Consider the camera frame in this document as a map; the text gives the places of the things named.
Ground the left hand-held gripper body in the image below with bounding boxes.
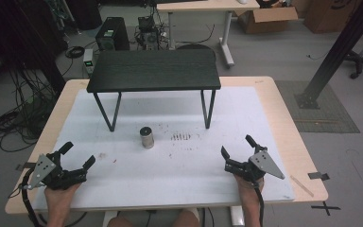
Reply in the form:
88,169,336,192
27,150,88,192

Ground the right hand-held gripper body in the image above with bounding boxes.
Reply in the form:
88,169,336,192
224,148,286,183

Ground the silver metal can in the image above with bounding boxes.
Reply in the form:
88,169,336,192
139,126,155,149

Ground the small black table shelf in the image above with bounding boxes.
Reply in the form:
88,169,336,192
86,48,222,133

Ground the person's right hand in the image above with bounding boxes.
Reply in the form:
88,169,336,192
234,174,265,206

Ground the person's left hand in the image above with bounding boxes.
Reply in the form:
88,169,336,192
43,183,82,212

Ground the light wooden table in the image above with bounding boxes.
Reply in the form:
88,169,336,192
5,76,329,227

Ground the thin wooden stick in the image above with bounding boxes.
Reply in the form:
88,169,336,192
289,174,315,199

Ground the white table mat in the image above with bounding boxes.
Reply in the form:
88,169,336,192
32,86,296,211

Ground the person's left knee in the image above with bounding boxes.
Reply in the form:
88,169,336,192
106,215,147,227

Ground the person's knee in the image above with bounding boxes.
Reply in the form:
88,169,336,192
106,215,147,227
171,208,201,227

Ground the black tape cross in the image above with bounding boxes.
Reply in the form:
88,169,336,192
310,201,341,218

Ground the person's right knee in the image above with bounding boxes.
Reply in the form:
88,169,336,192
171,208,201,227

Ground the grey floor mat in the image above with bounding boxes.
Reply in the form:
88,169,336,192
274,79,361,134

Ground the grey bench power supply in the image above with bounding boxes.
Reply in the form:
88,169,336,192
82,48,100,77

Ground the dark curtain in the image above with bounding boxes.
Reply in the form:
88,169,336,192
0,0,103,96

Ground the open cardboard box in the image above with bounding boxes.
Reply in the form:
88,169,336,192
236,5,300,35

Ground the black computer tower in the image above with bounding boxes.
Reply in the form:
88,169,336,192
95,16,130,52

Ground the black office chair base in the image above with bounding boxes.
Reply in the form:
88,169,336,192
343,49,363,80

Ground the white-legged wooden desk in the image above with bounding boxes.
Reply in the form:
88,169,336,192
156,0,261,69

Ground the large closed cardboard box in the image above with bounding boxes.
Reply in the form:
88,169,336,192
302,0,362,35

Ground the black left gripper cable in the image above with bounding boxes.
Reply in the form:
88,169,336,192
19,169,45,227

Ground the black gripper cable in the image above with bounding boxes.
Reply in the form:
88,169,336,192
19,169,45,227
252,181,266,227

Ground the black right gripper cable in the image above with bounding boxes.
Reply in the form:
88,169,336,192
252,181,266,227

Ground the tangle of black cables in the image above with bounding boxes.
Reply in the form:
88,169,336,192
0,67,64,153

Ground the coiled black cable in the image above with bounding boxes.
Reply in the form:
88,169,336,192
64,45,86,60

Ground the black metal post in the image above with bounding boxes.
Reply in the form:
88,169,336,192
293,0,363,111

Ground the open electronics unit with wires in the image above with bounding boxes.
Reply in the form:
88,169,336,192
133,14,168,51

